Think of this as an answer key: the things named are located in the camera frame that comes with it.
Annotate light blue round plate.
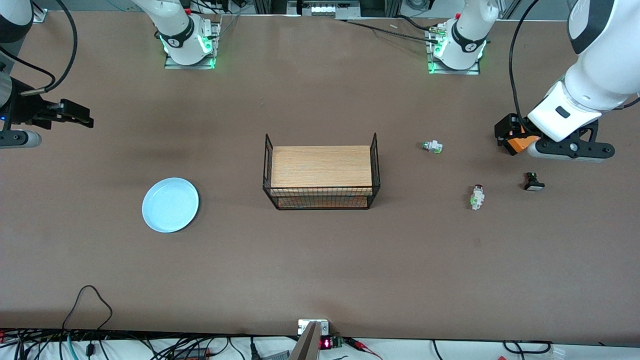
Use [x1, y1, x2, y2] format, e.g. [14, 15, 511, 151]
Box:
[142, 177, 200, 234]

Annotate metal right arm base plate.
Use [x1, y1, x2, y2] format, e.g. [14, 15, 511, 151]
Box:
[164, 20, 223, 71]

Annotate black push button switch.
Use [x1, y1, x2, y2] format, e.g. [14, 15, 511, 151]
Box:
[523, 171, 546, 192]

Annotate grey metal bar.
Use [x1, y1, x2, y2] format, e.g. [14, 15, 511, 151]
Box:
[289, 321, 322, 360]

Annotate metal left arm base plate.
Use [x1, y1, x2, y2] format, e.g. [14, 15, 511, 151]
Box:
[426, 22, 482, 76]

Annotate black cable on table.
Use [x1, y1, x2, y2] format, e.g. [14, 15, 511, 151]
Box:
[336, 15, 442, 42]

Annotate black wire rack wooden shelves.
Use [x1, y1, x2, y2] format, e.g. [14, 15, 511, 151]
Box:
[262, 132, 382, 211]

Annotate red test lead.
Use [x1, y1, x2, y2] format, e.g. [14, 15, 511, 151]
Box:
[344, 337, 384, 360]

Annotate black left camera bracket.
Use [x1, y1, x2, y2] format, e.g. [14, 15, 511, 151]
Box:
[537, 120, 617, 160]

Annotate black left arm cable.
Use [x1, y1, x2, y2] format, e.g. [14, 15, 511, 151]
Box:
[509, 0, 542, 132]

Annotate thin black looped cable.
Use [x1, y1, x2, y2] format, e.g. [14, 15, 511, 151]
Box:
[61, 284, 114, 333]

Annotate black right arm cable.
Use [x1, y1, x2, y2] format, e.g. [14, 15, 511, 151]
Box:
[0, 0, 79, 96]

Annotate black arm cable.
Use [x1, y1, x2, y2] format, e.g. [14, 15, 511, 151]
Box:
[0, 0, 79, 96]
[509, 0, 542, 132]

